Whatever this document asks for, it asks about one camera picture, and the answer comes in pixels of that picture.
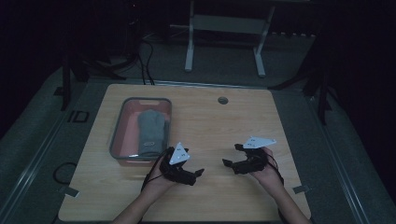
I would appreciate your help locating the black tripod stand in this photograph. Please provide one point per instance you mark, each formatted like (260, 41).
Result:
(66, 84)
(322, 93)

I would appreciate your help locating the person's right hand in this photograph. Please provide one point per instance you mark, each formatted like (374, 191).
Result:
(269, 175)

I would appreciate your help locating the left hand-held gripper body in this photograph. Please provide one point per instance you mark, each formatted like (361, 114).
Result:
(178, 155)

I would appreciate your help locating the white metal table frame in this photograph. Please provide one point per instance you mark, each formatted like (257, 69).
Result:
(227, 24)

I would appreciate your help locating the grey mitten with label patch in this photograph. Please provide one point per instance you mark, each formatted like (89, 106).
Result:
(151, 130)

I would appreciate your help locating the person's left hand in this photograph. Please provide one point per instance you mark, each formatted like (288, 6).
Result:
(157, 185)

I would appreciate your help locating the pink basin with grey rim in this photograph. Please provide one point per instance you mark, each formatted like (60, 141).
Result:
(127, 130)

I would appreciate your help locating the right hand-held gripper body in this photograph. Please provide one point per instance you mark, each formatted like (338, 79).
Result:
(252, 161)

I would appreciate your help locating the grey tape piece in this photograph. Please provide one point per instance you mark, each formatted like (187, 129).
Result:
(301, 188)
(70, 191)

